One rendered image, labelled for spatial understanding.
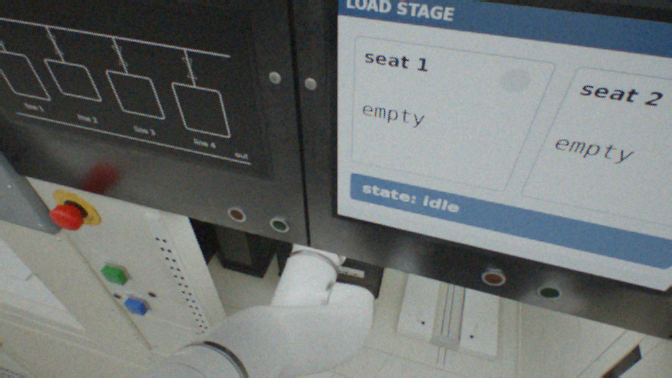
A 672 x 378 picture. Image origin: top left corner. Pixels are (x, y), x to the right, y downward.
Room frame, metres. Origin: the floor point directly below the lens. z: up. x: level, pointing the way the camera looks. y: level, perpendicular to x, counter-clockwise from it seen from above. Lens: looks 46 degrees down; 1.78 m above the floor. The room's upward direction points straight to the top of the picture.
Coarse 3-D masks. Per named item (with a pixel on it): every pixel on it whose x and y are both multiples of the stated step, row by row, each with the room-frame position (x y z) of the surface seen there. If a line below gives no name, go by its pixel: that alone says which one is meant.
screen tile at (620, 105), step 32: (576, 96) 0.22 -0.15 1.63; (608, 96) 0.22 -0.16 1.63; (640, 96) 0.22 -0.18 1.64; (576, 128) 0.22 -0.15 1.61; (608, 128) 0.22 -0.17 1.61; (640, 128) 0.21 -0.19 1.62; (544, 160) 0.23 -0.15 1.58; (576, 160) 0.22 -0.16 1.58; (544, 192) 0.22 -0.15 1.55; (576, 192) 0.22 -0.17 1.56; (608, 192) 0.21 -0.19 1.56; (640, 192) 0.21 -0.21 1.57
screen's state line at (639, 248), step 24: (360, 192) 0.26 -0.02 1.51; (384, 192) 0.26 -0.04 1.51; (408, 192) 0.25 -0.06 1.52; (432, 192) 0.25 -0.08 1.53; (432, 216) 0.24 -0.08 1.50; (456, 216) 0.24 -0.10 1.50; (480, 216) 0.23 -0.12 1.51; (504, 216) 0.23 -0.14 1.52; (528, 216) 0.22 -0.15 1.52; (552, 216) 0.22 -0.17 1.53; (552, 240) 0.22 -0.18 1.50; (576, 240) 0.21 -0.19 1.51; (600, 240) 0.21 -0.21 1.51; (624, 240) 0.20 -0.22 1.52; (648, 240) 0.20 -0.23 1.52; (648, 264) 0.19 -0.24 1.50
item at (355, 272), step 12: (276, 240) 0.51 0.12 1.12; (276, 252) 0.50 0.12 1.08; (288, 252) 0.50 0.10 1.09; (348, 264) 0.47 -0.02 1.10; (360, 264) 0.46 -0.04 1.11; (372, 264) 0.46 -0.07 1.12; (348, 276) 0.47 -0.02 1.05; (360, 276) 0.46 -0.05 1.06; (372, 276) 0.46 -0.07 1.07; (372, 288) 0.46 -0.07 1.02
